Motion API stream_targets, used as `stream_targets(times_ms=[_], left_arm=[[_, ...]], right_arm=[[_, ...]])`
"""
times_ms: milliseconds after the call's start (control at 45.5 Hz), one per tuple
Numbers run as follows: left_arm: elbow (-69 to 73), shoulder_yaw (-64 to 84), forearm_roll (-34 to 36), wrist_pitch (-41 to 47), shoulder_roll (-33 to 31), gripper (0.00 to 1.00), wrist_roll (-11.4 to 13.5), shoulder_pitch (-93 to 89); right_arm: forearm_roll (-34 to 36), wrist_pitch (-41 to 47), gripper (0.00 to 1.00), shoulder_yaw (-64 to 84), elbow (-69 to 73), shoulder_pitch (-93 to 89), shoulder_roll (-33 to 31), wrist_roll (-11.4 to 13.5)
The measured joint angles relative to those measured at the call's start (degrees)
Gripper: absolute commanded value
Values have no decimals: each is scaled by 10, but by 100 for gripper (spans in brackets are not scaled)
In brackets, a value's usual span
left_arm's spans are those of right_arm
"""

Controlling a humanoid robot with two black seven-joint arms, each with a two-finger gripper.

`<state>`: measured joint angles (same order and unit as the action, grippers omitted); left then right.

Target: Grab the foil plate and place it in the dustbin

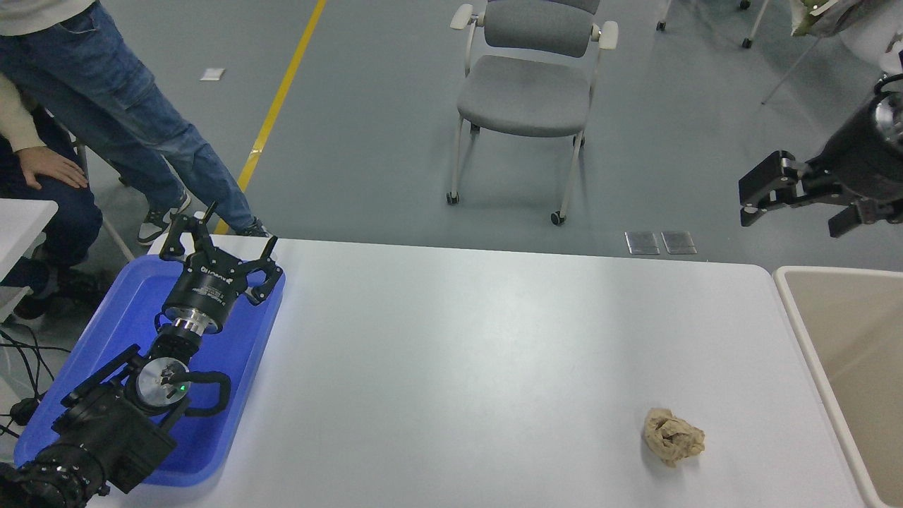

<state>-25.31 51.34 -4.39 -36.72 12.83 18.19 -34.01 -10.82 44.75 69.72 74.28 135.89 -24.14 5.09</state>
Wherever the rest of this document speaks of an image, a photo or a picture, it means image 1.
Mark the person's forearm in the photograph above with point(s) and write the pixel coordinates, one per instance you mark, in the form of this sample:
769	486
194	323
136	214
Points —
15	121

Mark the crumpled tan paper ball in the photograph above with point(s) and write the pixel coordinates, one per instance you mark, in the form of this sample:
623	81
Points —
674	437

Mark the seated person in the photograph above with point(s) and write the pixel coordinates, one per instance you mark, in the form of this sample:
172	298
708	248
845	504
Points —
63	226

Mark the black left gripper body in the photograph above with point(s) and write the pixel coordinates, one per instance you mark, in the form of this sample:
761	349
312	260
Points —
204	293

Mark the blue plastic tray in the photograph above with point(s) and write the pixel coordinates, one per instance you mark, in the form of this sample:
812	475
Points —
236	367

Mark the person's hand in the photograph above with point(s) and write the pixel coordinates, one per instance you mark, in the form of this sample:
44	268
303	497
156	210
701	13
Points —
51	169

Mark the cream frame wheeled chair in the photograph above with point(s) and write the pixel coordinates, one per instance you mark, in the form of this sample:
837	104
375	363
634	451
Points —
753	25

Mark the silver floor plate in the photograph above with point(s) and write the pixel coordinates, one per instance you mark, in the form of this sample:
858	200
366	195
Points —
679	242
643	243

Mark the grey padded chair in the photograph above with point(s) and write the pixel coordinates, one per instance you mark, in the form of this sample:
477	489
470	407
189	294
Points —
525	95

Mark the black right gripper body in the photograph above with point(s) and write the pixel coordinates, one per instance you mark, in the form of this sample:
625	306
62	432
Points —
857	169

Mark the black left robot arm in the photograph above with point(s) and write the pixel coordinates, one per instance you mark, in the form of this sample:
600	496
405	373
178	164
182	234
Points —
106	430

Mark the large pale bin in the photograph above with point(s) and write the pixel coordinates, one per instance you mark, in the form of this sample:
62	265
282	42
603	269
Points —
846	331

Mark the metal chair of seated person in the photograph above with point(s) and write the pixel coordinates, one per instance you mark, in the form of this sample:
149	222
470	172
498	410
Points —
118	242

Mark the small white table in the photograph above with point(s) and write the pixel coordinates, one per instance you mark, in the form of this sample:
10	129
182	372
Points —
21	222

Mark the white chair thin legs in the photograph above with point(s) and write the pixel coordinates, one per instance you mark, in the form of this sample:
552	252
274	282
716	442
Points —
871	35

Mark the standing person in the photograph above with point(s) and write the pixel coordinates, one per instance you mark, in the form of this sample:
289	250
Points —
106	92

